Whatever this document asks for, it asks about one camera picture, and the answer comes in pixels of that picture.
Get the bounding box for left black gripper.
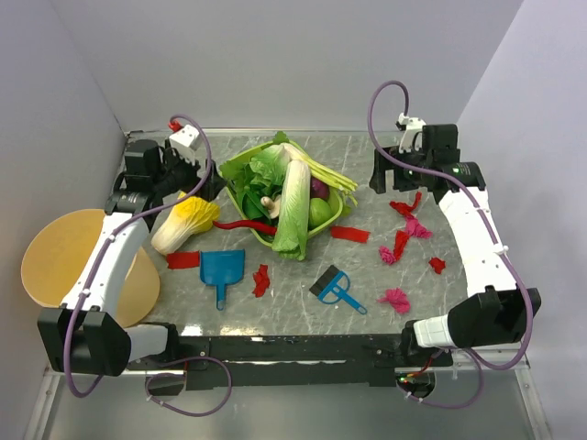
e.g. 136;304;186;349
152;139;227;202

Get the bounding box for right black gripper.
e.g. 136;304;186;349
369;144;432;194

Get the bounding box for blue dustpan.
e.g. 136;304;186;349
200;249;245;311

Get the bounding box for blue hand brush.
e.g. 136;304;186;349
309;265;368;315

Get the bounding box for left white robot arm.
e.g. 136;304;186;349
38;139;226;378

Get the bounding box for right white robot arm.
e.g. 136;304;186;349
370;115;541;370

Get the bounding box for red paper scrap top right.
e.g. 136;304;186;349
390;192;422;218

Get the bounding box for yellow napa cabbage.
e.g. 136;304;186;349
150;196;220;256

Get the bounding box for green plastic basket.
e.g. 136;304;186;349
219;132;358;250

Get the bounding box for green leafy lettuce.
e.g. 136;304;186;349
220;131;291;223

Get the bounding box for pink paper scrap upper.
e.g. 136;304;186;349
404;216;433;238

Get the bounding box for pink paper scrap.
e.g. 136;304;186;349
377;288;411;314
379;246;397;265
404;216;433;238

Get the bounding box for red paper strip vertical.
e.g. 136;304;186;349
393;230;410;260

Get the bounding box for beige mushroom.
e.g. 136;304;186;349
260;194;281;219

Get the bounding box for red paper strip right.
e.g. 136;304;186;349
330;225;371;244

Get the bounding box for red paper strip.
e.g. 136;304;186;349
166;251;200;270
330;225;371;244

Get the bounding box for red chili pepper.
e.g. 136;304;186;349
212;220;277;236

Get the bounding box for green onion stalks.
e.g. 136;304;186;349
281;143;358;206

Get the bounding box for pink paper scrap middle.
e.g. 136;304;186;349
379;246;397;265

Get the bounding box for purple onion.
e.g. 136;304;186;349
310;177;330;201

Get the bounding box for green round fruit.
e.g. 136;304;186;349
308;198;332;230

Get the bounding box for red paper strip left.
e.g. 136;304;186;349
166;251;200;270

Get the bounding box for long green white cabbage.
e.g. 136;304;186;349
271;159;311;261

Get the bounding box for red crumpled paper centre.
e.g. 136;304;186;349
252;264;271;298

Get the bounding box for pink paper scrap lower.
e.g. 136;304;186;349
377;288;411;314

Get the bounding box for beige plastic bucket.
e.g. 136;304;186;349
21;209;160;327

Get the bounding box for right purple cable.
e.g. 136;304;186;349
368;80;536;410

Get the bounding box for purple cable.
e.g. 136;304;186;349
62;113;234;418
368;80;536;410

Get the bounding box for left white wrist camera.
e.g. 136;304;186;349
168;119;201;150

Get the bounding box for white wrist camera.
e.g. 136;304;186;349
168;119;201;150
396;113;426;154

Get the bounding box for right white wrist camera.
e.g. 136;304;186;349
396;113;426;154

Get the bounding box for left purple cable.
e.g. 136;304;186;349
62;113;234;418

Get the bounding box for black base frame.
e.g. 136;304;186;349
127;331;453;391

